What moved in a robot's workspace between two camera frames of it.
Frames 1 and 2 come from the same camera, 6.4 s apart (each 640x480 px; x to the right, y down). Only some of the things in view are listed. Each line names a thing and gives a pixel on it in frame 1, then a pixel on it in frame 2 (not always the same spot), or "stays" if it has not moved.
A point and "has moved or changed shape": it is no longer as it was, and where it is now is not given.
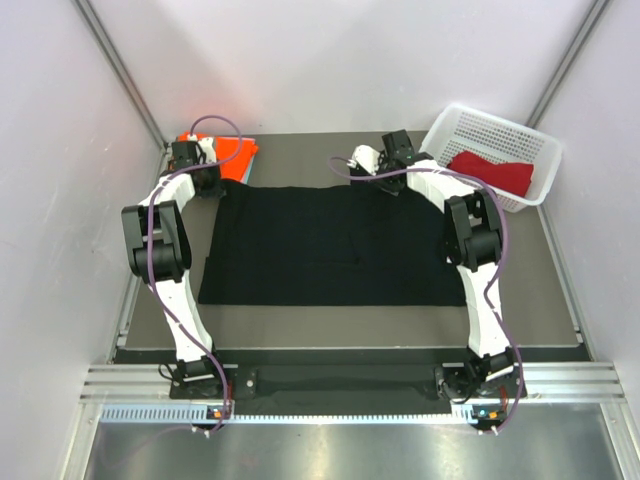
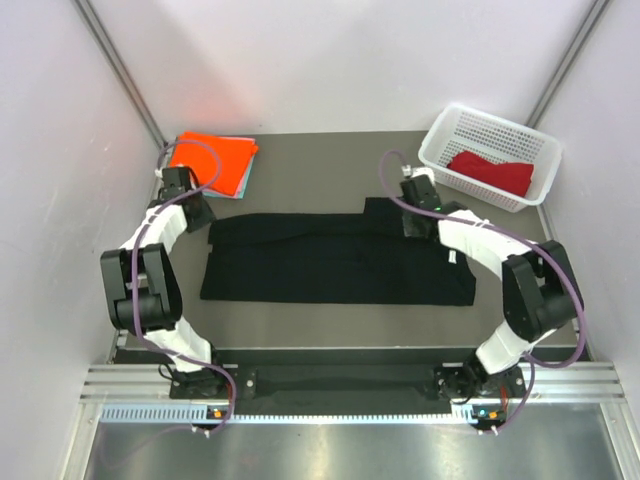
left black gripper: x=217 y=190 -> x=205 y=218
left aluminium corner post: x=124 y=72 stays
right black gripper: x=391 y=189 -> x=411 y=228
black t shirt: x=274 y=243 has moved or changed shape
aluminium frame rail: x=555 y=381 stays
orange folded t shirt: x=235 y=154 stays
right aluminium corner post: x=572 y=52 stays
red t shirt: x=511 y=177 stays
